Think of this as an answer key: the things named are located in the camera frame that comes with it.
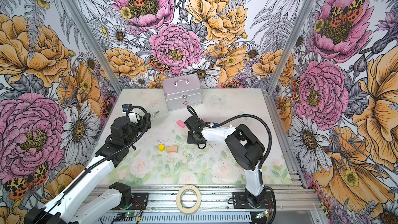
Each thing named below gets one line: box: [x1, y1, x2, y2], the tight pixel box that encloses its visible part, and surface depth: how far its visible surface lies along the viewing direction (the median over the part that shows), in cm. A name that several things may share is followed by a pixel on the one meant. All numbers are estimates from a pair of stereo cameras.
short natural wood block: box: [166, 145, 178, 154], surface depth 91 cm
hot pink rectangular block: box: [176, 119, 186, 129], surface depth 104 cm
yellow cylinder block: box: [158, 143, 166, 152], surface depth 92 cm
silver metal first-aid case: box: [162, 73, 204, 111], surface depth 107 cm
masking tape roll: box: [176, 184, 202, 215], surface depth 74 cm
